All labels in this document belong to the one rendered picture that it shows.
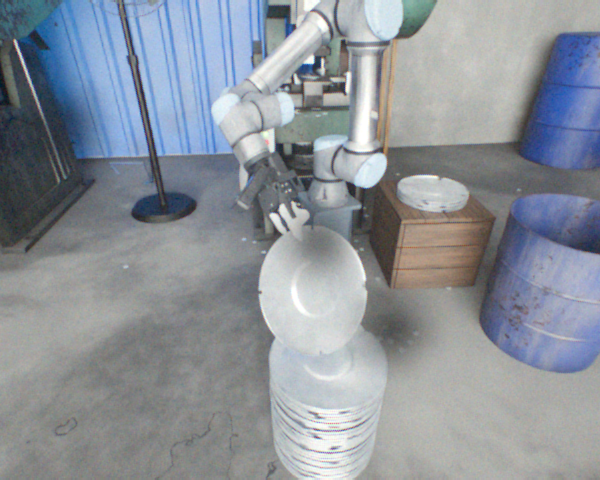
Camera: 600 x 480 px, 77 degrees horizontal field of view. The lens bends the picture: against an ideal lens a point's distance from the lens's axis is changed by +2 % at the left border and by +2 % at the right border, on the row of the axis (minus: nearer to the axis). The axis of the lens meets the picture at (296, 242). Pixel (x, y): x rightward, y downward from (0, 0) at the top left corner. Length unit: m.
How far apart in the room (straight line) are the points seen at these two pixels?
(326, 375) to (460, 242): 0.94
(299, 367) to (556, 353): 0.91
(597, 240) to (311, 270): 1.16
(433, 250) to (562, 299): 0.49
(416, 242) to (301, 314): 0.86
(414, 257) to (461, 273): 0.24
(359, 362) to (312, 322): 0.19
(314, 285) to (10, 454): 0.98
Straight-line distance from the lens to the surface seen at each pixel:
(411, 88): 3.48
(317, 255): 0.85
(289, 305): 0.81
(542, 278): 1.36
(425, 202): 1.61
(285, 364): 0.95
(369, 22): 1.09
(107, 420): 1.36
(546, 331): 1.47
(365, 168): 1.17
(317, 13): 1.17
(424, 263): 1.66
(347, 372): 0.94
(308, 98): 1.89
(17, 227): 2.40
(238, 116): 0.87
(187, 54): 3.18
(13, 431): 1.47
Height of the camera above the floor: 1.04
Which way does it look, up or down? 32 degrees down
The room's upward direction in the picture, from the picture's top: straight up
